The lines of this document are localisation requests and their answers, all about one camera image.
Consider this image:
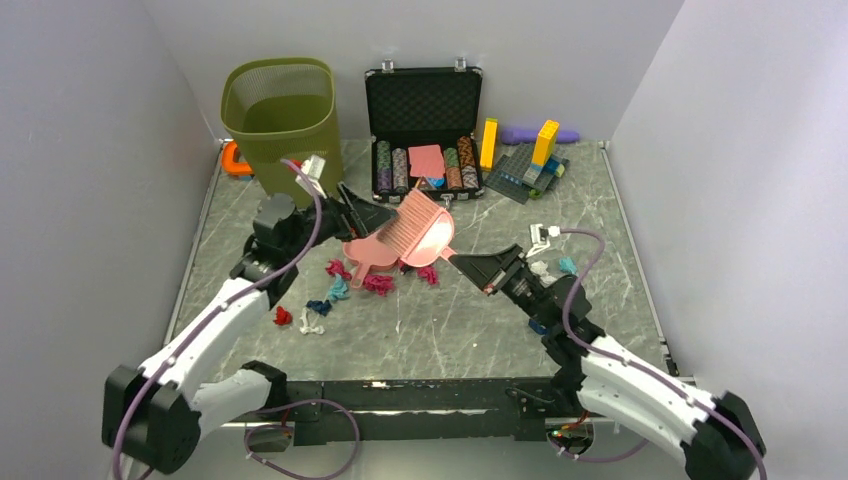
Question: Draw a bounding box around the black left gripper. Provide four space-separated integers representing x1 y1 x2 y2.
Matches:
283 181 396 260

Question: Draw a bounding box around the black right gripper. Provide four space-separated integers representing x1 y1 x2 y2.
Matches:
451 244 556 330

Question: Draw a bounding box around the pink plastic dustpan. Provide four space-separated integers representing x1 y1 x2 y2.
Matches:
342 233 399 289

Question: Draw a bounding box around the pink plastic hand brush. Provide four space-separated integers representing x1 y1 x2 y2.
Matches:
377 189 455 267

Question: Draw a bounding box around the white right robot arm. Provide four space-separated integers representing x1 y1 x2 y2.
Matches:
448 245 767 479

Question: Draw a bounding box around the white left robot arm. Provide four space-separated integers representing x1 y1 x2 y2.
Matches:
101 184 397 474

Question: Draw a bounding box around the white paper scrap right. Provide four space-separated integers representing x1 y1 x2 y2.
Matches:
530 261 557 287

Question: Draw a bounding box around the magenta paper scrap centre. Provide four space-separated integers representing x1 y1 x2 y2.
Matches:
417 265 439 286

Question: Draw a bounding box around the magenta paper scrap left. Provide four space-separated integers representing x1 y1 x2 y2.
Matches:
325 259 352 281

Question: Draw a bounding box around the small magenta paper scrap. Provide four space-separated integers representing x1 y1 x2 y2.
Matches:
397 260 413 274

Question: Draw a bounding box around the light blue paper scrap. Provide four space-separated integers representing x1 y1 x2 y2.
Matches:
326 273 349 303

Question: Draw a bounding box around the teal paper scrap right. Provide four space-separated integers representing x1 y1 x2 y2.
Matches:
558 257 578 275

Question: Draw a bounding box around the pink card stack in case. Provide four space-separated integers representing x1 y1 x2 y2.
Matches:
407 144 446 178

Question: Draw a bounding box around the dark blue paper scrap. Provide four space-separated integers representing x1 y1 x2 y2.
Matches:
305 300 333 317

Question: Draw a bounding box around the building block assembly on baseplate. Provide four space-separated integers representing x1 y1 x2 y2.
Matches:
485 120 570 204

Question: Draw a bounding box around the black poker chip case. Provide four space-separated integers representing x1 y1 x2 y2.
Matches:
364 57 485 204

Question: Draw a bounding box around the yellow tall building block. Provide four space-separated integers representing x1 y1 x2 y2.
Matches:
479 118 498 172

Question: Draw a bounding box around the white twisted paper scrap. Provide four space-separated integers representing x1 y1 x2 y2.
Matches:
298 307 325 335

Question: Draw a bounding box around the purple cylinder toy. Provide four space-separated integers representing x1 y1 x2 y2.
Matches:
500 127 580 145

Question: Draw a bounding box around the olive green mesh wastebasket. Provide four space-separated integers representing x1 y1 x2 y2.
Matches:
220 57 344 207

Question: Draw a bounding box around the magenta paper scrap by handle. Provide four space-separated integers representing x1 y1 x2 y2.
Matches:
363 274 396 297

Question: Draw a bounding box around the orange plastic handle object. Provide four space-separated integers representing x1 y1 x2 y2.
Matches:
219 140 254 179

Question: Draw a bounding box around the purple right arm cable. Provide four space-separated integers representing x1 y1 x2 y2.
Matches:
548 227 770 480

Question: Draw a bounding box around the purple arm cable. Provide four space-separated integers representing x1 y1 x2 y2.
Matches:
109 157 360 480
548 227 770 480

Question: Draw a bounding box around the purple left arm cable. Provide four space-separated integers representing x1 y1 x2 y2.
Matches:
109 157 360 480

